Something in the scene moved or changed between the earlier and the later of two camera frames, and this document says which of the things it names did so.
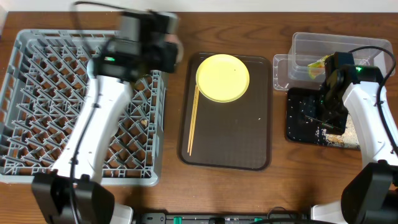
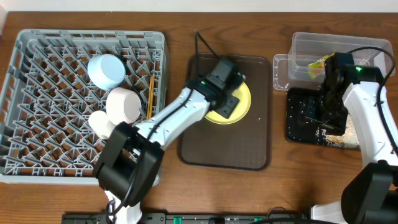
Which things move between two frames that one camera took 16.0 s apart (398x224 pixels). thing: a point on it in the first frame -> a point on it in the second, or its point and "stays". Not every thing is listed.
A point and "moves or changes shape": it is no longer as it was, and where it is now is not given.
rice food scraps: (348, 139) stays
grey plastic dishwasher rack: (42, 80) stays
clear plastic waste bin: (304, 67) stays
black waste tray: (307, 121) stays
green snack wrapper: (317, 68) stays
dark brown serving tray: (236, 135) stays
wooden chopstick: (198, 86) -> (152, 96)
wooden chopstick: (194, 100) -> (149, 98)
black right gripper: (337, 126) stays
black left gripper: (168, 58) -> (229, 104)
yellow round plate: (222, 78) moves or changes shape
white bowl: (175, 38) -> (122, 105)
